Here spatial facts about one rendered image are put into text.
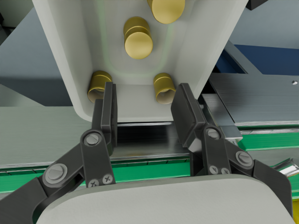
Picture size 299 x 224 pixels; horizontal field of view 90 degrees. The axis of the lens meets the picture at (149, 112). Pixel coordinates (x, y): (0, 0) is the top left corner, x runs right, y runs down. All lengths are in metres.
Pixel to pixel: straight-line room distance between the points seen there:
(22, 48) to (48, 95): 0.16
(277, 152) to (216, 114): 0.10
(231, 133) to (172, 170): 0.13
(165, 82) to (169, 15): 0.10
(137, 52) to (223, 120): 0.15
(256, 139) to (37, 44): 0.51
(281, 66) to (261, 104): 0.24
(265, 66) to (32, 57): 0.61
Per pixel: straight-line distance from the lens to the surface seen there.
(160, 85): 0.25
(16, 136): 0.35
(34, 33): 0.49
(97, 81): 0.24
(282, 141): 0.30
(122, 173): 0.28
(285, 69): 0.53
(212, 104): 0.25
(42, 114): 0.36
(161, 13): 0.18
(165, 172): 0.29
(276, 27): 0.60
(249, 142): 0.26
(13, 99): 0.77
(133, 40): 0.19
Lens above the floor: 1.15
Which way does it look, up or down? 39 degrees down
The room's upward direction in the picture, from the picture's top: 171 degrees clockwise
